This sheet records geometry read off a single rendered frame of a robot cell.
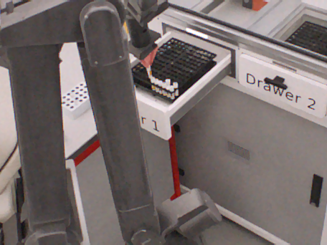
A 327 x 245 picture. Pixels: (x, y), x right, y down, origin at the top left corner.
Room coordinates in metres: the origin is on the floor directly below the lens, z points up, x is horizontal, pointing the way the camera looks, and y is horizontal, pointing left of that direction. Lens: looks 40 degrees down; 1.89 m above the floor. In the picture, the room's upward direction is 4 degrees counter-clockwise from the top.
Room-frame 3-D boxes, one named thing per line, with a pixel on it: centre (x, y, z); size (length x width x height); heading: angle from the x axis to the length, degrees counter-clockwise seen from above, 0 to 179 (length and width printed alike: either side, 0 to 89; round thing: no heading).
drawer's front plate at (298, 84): (1.23, -0.25, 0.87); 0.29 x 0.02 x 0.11; 51
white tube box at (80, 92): (1.33, 0.38, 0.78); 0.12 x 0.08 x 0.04; 140
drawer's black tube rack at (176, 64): (1.33, 0.07, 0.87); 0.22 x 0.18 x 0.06; 141
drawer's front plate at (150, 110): (1.18, 0.20, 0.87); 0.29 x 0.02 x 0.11; 51
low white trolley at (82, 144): (1.45, 0.50, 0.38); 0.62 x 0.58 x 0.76; 51
